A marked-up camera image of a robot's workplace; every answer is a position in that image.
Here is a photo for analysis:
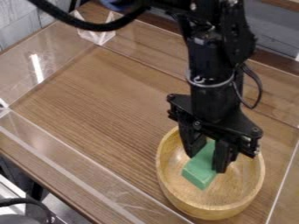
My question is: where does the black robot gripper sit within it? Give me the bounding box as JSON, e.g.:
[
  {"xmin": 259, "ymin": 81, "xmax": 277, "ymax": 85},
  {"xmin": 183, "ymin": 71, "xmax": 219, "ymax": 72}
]
[{"xmin": 167, "ymin": 73, "xmax": 263, "ymax": 173}]

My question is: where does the green rectangular block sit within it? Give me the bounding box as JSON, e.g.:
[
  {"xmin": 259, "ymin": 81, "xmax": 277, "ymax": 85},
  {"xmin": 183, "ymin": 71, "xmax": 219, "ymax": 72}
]
[{"xmin": 182, "ymin": 140, "xmax": 218, "ymax": 190}]

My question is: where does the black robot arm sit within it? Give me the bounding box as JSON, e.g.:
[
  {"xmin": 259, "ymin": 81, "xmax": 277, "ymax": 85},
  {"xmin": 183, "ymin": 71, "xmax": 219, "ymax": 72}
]
[{"xmin": 148, "ymin": 0, "xmax": 263, "ymax": 173}]

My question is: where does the brown wooden bowl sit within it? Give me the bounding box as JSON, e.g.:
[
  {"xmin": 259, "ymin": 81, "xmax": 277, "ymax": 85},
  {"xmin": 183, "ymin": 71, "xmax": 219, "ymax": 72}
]
[{"xmin": 155, "ymin": 128, "xmax": 266, "ymax": 221}]

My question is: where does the clear acrylic tray enclosure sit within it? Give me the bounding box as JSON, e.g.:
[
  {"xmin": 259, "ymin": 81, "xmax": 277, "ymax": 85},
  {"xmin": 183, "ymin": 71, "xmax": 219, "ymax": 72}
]
[{"xmin": 0, "ymin": 21, "xmax": 299, "ymax": 224}]

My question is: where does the clear acrylic corner bracket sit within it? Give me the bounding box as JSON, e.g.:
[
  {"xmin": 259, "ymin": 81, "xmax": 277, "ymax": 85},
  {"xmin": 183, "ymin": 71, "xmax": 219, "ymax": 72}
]
[{"xmin": 74, "ymin": 10, "xmax": 116, "ymax": 46}]

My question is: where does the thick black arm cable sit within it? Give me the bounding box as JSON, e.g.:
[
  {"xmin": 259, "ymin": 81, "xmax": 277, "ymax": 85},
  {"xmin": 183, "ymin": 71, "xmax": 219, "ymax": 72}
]
[{"xmin": 27, "ymin": 0, "xmax": 154, "ymax": 32}]

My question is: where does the black metal bracket with bolt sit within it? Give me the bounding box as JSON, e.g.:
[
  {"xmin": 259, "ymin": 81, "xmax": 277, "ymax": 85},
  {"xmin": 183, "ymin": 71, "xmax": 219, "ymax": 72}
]
[{"xmin": 24, "ymin": 197, "xmax": 68, "ymax": 224}]

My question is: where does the black cable bottom left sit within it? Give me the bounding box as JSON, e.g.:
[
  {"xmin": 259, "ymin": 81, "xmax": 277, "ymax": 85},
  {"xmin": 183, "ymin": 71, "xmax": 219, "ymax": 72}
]
[{"xmin": 0, "ymin": 197, "xmax": 52, "ymax": 224}]

